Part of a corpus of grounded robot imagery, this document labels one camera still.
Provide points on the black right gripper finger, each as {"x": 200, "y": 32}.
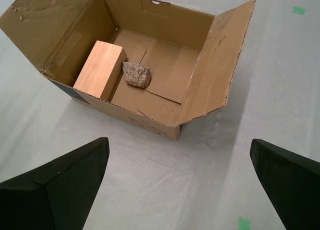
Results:
{"x": 62, "y": 190}
{"x": 292, "y": 187}

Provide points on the light wooden block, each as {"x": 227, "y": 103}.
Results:
{"x": 97, "y": 70}

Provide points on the speckled beige rock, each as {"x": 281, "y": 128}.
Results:
{"x": 137, "y": 75}

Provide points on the brown cardboard box with flaps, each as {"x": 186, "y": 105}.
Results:
{"x": 212, "y": 72}

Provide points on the green tape piece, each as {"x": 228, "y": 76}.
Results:
{"x": 244, "y": 224}
{"x": 299, "y": 10}

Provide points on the white plastic table cover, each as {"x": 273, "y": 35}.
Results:
{"x": 175, "y": 180}

